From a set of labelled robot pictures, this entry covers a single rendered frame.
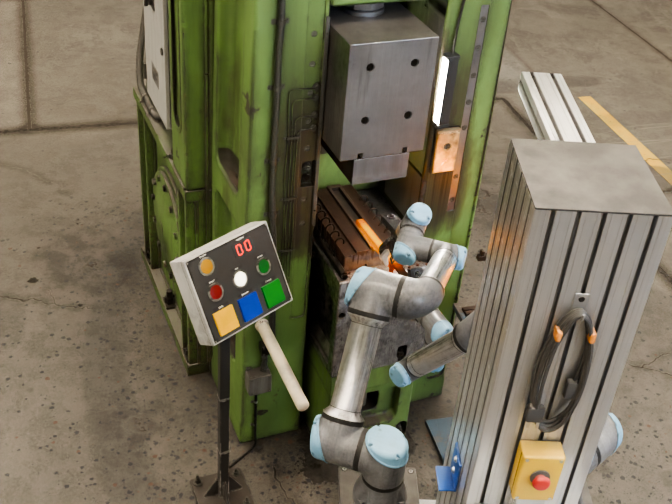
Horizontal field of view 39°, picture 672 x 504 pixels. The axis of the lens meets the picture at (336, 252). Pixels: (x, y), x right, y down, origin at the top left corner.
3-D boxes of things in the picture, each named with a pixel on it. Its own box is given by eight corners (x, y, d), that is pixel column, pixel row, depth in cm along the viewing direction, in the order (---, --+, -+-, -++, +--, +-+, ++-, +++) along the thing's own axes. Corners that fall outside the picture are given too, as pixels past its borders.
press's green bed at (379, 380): (407, 441, 389) (421, 357, 362) (323, 463, 376) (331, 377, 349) (355, 355, 430) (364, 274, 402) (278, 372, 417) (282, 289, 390)
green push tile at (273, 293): (286, 298, 303) (278, 278, 301) (269, 308, 298) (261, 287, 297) (282, 298, 304) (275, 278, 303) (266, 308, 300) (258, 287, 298)
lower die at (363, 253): (394, 262, 335) (397, 242, 330) (343, 271, 328) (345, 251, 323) (349, 200, 366) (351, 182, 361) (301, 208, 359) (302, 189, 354)
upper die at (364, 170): (406, 177, 314) (409, 152, 309) (351, 185, 307) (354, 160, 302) (357, 119, 345) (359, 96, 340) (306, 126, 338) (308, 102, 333)
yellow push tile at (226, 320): (240, 326, 291) (232, 304, 289) (222, 336, 286) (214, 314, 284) (236, 326, 292) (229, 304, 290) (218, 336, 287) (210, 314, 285)
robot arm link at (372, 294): (354, 476, 246) (405, 275, 247) (301, 459, 249) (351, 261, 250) (362, 468, 258) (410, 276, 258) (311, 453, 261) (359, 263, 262)
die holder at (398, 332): (422, 357, 361) (438, 264, 335) (331, 378, 348) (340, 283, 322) (365, 273, 403) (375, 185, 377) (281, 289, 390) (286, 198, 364)
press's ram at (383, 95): (445, 147, 313) (464, 34, 290) (339, 162, 300) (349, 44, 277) (393, 92, 344) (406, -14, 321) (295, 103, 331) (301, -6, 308)
